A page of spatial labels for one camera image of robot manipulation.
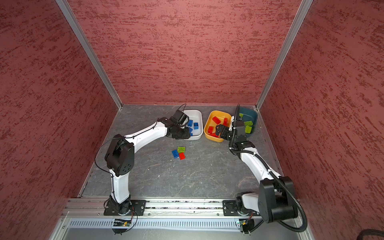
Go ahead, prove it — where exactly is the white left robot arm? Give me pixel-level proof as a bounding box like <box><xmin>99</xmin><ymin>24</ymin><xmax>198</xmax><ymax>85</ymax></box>
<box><xmin>105</xmin><ymin>110</ymin><xmax>191</xmax><ymax>212</ymax></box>

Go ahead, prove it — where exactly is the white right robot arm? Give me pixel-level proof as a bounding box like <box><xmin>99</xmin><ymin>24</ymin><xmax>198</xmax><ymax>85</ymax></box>
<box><xmin>215</xmin><ymin>121</ymin><xmax>305</xmax><ymax>224</ymax></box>

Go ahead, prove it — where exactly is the yellow plastic container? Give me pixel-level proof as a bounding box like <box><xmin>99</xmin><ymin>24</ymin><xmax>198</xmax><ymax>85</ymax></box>
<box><xmin>204</xmin><ymin>110</ymin><xmax>231</xmax><ymax>143</ymax></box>

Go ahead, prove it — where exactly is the white plastic container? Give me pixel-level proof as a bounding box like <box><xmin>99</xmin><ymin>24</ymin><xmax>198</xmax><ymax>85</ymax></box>
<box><xmin>184</xmin><ymin>110</ymin><xmax>204</xmax><ymax>141</ymax></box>

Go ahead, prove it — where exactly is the dark teal plastic container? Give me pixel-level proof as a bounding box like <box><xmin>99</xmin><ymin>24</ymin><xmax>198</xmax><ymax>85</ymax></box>
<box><xmin>239</xmin><ymin>107</ymin><xmax>258</xmax><ymax>137</ymax></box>

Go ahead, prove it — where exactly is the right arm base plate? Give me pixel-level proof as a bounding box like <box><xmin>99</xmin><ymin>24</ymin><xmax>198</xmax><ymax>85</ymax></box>
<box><xmin>222</xmin><ymin>200</ymin><xmax>260</xmax><ymax>217</ymax></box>

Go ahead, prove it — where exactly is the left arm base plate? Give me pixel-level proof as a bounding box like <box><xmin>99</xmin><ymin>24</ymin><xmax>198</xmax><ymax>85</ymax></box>
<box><xmin>104</xmin><ymin>199</ymin><xmax>147</xmax><ymax>217</ymax></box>

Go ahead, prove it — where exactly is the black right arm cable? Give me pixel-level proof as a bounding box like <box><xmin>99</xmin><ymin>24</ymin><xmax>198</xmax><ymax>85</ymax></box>
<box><xmin>229</xmin><ymin>104</ymin><xmax>308</xmax><ymax>233</ymax></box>

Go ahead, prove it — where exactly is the aluminium left corner post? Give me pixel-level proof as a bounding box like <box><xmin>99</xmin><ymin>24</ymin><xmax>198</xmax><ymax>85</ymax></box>
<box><xmin>56</xmin><ymin>0</ymin><xmax>124</xmax><ymax>111</ymax></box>

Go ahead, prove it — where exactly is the aluminium corner post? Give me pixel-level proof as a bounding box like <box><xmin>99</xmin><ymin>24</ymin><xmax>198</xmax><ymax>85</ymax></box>
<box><xmin>56</xmin><ymin>0</ymin><xmax>124</xmax><ymax>111</ymax></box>
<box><xmin>256</xmin><ymin>0</ymin><xmax>313</xmax><ymax>112</ymax></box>

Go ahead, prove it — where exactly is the aluminium front rail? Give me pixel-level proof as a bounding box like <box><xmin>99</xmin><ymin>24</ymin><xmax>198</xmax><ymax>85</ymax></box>
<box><xmin>61</xmin><ymin>197</ymin><xmax>305</xmax><ymax>218</ymax></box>

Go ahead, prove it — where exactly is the white slotted cable duct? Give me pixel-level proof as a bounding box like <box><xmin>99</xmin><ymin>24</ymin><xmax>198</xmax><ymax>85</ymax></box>
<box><xmin>68</xmin><ymin>218</ymin><xmax>240</xmax><ymax>232</ymax></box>

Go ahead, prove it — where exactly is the aluminium right corner post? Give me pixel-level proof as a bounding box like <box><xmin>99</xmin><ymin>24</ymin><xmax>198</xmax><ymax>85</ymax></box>
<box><xmin>256</xmin><ymin>0</ymin><xmax>313</xmax><ymax>112</ymax></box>

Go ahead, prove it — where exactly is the black cable bottom right corner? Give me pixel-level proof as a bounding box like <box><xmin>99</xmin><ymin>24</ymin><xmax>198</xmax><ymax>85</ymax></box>
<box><xmin>356</xmin><ymin>228</ymin><xmax>384</xmax><ymax>240</ymax></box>

